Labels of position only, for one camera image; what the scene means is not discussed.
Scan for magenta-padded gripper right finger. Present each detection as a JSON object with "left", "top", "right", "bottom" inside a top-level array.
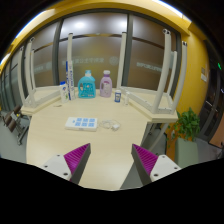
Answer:
[{"left": 130, "top": 143, "right": 183, "bottom": 187}]

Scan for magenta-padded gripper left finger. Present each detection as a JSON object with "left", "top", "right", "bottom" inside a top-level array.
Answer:
[{"left": 41, "top": 142, "right": 92, "bottom": 185}]

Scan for white charger cable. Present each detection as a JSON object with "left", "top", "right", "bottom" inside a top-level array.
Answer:
[{"left": 98, "top": 119, "right": 118, "bottom": 131}]

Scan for white power strip blue sockets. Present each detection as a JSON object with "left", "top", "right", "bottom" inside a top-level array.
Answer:
[{"left": 64, "top": 116, "right": 99, "bottom": 132}]

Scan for grey green planter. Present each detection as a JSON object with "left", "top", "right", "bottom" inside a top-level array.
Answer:
[{"left": 173, "top": 136, "right": 200, "bottom": 169}]

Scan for green potted plant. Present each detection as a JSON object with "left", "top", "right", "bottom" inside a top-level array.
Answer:
[{"left": 168, "top": 107, "right": 202, "bottom": 143}]

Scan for white bottle blue cap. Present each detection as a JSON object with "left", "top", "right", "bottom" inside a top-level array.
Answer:
[{"left": 59, "top": 81, "right": 70, "bottom": 104}]

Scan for small blue white bottle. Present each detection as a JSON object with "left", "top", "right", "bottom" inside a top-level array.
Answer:
[{"left": 114, "top": 89, "right": 123, "bottom": 103}]

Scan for blue detergent bottle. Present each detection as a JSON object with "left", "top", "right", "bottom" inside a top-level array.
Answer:
[{"left": 77, "top": 69, "right": 97, "bottom": 100}]

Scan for group of brown chairs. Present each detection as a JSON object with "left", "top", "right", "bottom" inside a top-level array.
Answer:
[{"left": 0, "top": 104, "right": 31, "bottom": 146}]

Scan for purple detergent bottle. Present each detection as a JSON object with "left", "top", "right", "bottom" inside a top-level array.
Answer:
[{"left": 99, "top": 69, "right": 113, "bottom": 98}]

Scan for tall blue white box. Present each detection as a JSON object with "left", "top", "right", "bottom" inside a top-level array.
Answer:
[{"left": 65, "top": 59, "right": 76, "bottom": 101}]

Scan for upturned white-legged table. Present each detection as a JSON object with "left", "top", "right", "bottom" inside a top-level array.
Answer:
[
  {"left": 115, "top": 28, "right": 189, "bottom": 116},
  {"left": 16, "top": 32, "right": 74, "bottom": 117}
]

